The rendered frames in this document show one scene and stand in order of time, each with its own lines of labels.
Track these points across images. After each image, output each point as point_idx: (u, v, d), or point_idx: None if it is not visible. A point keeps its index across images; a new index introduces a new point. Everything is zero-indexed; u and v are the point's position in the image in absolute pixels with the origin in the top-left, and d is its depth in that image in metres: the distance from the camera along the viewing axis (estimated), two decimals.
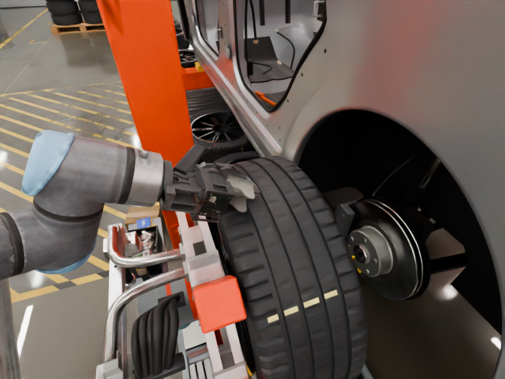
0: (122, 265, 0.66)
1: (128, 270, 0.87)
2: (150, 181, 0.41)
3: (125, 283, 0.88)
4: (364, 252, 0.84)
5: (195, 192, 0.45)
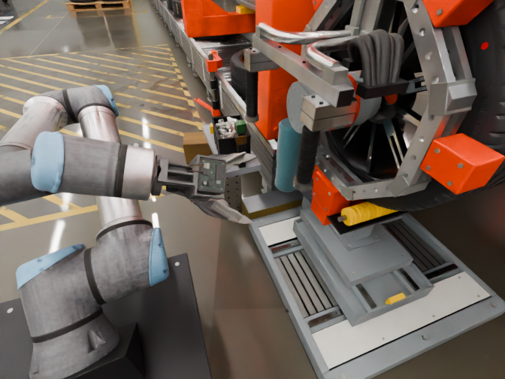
0: (294, 36, 0.62)
1: (258, 99, 0.83)
2: (143, 154, 0.44)
3: (252, 116, 0.84)
4: None
5: (188, 166, 0.47)
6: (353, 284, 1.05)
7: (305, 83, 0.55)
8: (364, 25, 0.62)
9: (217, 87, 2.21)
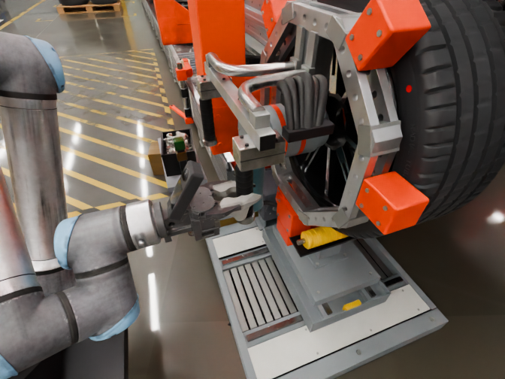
0: (235, 69, 0.62)
1: (214, 124, 0.83)
2: (151, 244, 0.54)
3: (209, 140, 0.84)
4: None
5: (188, 231, 0.57)
6: (319, 304, 1.05)
7: (239, 121, 0.55)
8: (306, 59, 0.62)
9: (188, 95, 2.23)
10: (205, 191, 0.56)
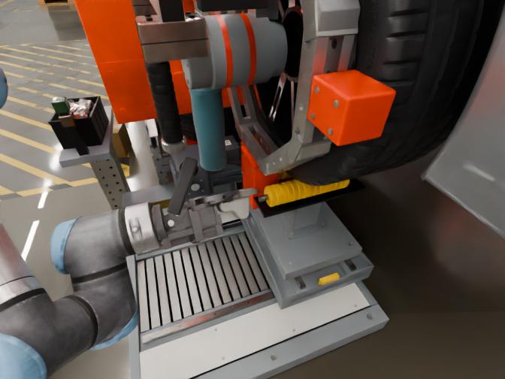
0: None
1: None
2: (148, 247, 0.50)
3: None
4: None
5: (188, 234, 0.53)
6: (291, 277, 0.92)
7: (153, 7, 0.42)
8: None
9: None
10: None
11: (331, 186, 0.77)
